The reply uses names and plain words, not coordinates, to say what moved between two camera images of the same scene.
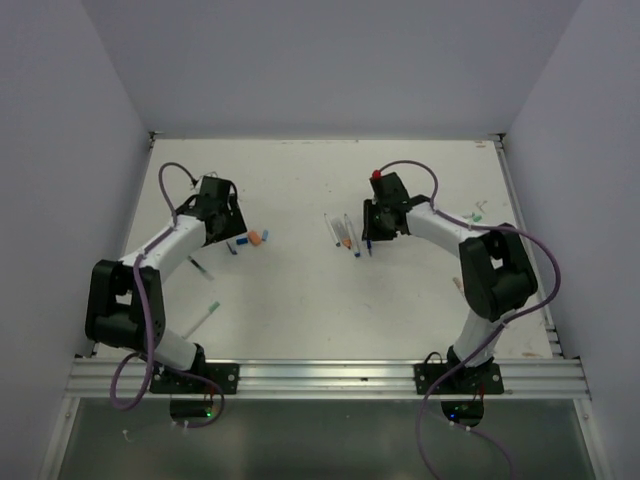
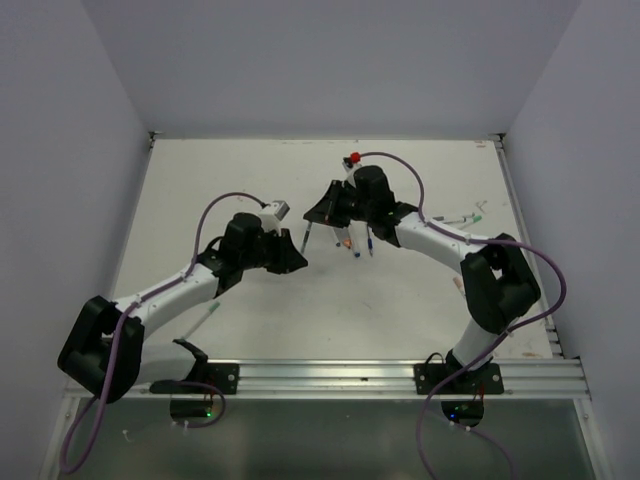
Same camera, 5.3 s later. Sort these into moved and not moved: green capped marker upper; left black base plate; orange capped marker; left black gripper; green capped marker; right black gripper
Moved: left black gripper; right black gripper
Not moved: orange capped marker; green capped marker upper; green capped marker; left black base plate
